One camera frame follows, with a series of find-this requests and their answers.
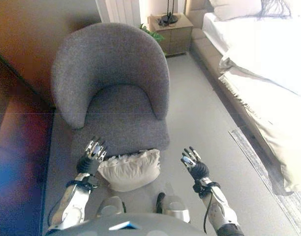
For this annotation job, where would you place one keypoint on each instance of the white bed duvet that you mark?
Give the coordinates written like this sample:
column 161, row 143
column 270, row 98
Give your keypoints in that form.
column 263, row 49

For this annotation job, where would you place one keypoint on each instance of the grey robot torso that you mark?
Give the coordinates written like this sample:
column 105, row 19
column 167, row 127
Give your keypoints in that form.
column 103, row 227

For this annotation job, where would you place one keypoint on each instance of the grey patterned rug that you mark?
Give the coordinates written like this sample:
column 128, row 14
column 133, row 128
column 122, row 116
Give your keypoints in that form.
column 288, row 196

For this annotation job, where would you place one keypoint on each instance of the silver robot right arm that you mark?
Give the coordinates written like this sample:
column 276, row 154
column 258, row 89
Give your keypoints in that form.
column 221, row 211

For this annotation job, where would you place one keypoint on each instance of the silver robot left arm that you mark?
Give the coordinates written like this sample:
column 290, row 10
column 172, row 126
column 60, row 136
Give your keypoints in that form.
column 73, row 206

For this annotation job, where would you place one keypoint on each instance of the white fringed cushion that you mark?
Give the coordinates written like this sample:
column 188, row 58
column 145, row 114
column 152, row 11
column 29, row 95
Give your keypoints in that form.
column 130, row 172

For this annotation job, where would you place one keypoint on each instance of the dark glossy cabinet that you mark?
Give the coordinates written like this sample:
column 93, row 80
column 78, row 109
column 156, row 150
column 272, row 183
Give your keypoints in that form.
column 17, row 159

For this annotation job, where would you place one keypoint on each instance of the white bed pillow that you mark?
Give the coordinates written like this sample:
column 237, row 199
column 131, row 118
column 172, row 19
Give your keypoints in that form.
column 236, row 8

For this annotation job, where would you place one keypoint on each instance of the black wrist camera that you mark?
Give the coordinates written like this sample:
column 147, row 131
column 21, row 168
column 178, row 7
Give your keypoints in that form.
column 199, row 186
column 92, row 182

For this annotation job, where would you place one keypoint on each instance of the silver robot left leg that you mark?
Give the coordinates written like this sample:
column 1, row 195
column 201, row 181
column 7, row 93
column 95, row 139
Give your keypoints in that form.
column 111, row 205

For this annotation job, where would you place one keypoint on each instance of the green potted plant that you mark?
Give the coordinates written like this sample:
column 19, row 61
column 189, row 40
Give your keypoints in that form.
column 155, row 35

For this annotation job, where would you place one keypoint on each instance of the silver robot leg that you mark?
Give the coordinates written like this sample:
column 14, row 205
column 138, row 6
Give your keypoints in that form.
column 111, row 205
column 176, row 206

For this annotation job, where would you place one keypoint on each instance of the black lamp base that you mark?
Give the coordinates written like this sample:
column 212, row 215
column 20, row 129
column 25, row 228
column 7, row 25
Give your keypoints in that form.
column 168, row 19

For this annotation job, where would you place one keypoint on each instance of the silver robot right leg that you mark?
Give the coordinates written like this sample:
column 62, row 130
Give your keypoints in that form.
column 176, row 206

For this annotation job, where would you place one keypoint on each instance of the grey tasselled throw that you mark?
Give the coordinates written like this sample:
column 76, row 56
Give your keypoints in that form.
column 273, row 9

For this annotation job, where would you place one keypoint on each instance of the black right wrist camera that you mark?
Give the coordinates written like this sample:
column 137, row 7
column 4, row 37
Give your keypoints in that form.
column 199, row 186

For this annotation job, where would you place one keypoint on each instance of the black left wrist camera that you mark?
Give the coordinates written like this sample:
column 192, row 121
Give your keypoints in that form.
column 92, row 182

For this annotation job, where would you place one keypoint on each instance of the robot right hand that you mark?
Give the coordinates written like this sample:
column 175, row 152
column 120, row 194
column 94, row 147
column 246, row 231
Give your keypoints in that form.
column 199, row 170

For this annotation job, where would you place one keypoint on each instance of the bed with white duvet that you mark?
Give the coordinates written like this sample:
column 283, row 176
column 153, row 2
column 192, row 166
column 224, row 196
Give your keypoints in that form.
column 204, row 49

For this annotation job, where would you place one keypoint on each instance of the wooden nightstand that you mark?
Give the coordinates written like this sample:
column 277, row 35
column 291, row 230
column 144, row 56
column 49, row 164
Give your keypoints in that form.
column 177, row 39

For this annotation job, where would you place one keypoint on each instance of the grey fabric armchair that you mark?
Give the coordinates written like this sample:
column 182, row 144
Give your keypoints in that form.
column 111, row 64

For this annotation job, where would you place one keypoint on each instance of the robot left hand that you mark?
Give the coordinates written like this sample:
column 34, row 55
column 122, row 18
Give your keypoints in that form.
column 87, row 164

